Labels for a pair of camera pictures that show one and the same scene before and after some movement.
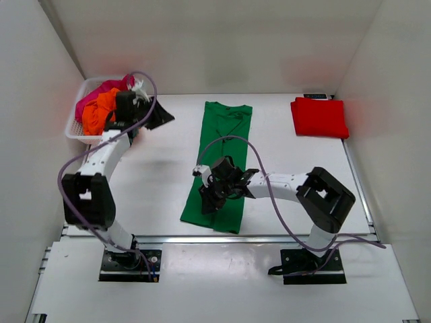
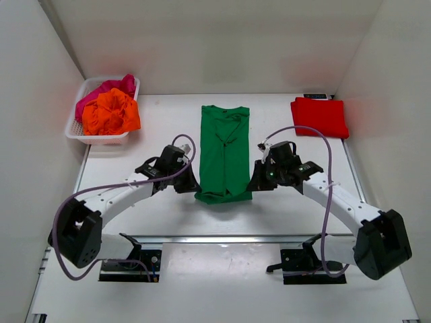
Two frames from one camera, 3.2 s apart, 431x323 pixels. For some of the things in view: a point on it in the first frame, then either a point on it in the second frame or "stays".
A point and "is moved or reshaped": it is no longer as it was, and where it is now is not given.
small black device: [315, 96] stays
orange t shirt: [95, 111] stays
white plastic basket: [74, 129] stays
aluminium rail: [217, 239] stays
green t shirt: [221, 120] is moved or reshaped
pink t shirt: [91, 95] stays
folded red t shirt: [319, 118] stays
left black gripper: [162, 116] to [190, 184]
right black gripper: [210, 203] to [257, 182]
